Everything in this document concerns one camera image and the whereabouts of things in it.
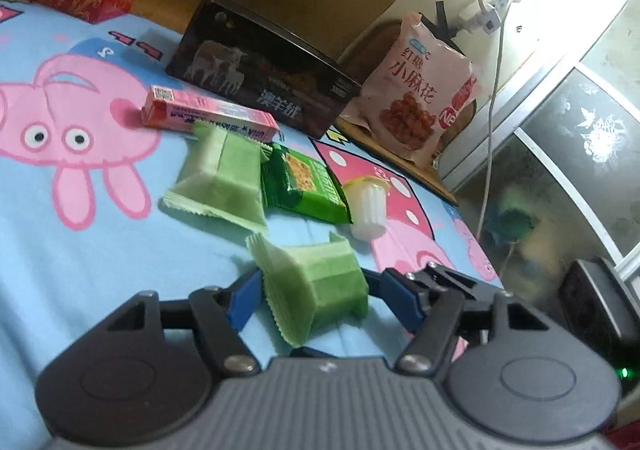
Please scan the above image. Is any white cable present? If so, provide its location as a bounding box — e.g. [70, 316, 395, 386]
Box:
[475, 23, 506, 238]

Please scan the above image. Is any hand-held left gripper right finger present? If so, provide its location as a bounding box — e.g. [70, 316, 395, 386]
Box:
[370, 260, 551, 378]

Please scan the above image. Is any pink snack bag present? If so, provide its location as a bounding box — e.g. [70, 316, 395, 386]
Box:
[345, 13, 481, 168]

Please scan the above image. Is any brown cushion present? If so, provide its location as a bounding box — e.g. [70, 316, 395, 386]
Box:
[335, 20, 481, 206]

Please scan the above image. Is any white power strip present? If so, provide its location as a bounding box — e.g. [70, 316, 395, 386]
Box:
[459, 0, 520, 35]

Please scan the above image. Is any light green snack packet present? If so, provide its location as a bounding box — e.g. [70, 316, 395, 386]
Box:
[246, 231, 370, 348]
[162, 120, 271, 236]

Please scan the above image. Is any pink rectangular snack box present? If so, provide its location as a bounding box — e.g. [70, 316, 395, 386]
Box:
[141, 85, 279, 143]

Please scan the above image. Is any dark green cracker packet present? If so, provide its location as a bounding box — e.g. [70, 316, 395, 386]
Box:
[260, 143, 353, 224]

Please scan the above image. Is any green blurred object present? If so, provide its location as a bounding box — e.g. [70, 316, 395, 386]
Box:
[487, 203, 536, 247]

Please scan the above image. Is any blue printed cartoon blanket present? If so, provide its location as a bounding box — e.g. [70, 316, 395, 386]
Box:
[0, 0, 506, 450]

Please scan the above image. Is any white jelly cup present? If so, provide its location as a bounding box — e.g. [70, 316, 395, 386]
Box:
[342, 177, 391, 240]

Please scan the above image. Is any frosted glass door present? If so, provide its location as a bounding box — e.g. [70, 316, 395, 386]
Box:
[439, 5, 640, 263]

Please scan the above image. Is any black tin box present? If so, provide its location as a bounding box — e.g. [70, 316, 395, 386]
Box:
[166, 0, 362, 140]

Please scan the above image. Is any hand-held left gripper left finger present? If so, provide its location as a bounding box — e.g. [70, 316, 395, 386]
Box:
[102, 270, 266, 378]

